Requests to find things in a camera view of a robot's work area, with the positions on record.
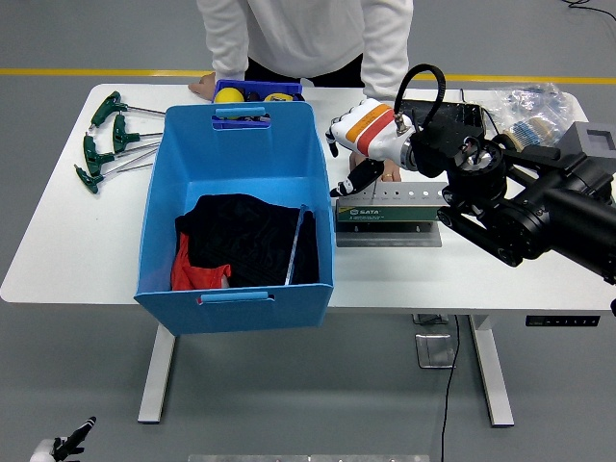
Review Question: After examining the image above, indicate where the white table leg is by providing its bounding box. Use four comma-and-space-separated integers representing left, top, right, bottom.
138, 322, 178, 424
469, 315, 516, 428

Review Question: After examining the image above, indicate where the person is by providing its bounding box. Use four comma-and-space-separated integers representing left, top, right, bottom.
188, 0, 414, 183

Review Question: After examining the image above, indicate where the orange cloth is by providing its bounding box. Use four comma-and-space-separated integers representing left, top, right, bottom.
170, 232, 232, 292

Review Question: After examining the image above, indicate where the resistor tape bundle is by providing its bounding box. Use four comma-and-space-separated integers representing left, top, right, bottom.
502, 116, 551, 148

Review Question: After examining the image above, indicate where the small dark blue bin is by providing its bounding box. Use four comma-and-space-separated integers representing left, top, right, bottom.
211, 79, 305, 131

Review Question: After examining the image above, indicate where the black looped cable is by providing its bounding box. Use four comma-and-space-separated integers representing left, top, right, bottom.
560, 0, 616, 23

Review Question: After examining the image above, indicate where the black cloth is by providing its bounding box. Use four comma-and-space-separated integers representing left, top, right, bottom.
173, 192, 321, 289

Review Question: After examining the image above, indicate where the black floor cable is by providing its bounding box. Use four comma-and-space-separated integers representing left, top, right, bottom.
440, 315, 462, 462

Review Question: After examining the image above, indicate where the yellow ball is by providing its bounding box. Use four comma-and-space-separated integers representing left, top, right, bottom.
214, 87, 247, 105

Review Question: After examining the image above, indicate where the grey square box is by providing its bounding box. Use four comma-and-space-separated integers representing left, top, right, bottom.
557, 120, 616, 158

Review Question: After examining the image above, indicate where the large green T-handle wrench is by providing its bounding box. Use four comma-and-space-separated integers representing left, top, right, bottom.
283, 203, 310, 287

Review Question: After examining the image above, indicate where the metal floor plate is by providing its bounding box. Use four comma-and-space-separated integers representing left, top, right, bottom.
415, 333, 457, 370

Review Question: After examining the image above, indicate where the black plastic tray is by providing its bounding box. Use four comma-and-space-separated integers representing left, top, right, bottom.
403, 99, 485, 129

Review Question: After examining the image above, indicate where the green grey wrench holder stand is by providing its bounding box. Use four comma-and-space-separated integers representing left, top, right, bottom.
334, 181, 451, 249

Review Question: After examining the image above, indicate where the black table control panel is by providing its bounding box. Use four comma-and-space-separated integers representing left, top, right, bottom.
525, 315, 602, 328

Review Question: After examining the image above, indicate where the large blue plastic box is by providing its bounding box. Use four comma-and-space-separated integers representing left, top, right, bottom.
133, 101, 336, 337

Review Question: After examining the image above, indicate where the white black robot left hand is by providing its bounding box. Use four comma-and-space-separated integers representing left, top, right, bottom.
29, 416, 97, 462

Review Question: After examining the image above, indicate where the person's left hand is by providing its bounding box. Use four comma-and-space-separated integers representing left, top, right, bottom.
348, 151, 402, 183

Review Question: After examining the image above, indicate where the clear plastic bag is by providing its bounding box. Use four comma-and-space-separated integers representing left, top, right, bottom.
485, 82, 578, 155

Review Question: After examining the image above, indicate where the person's right hand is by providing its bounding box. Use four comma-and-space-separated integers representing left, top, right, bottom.
188, 71, 217, 101

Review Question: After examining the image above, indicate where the green T-handle hex wrench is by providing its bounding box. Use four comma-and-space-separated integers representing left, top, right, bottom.
82, 133, 161, 177
73, 162, 155, 195
89, 90, 167, 130
112, 114, 164, 155

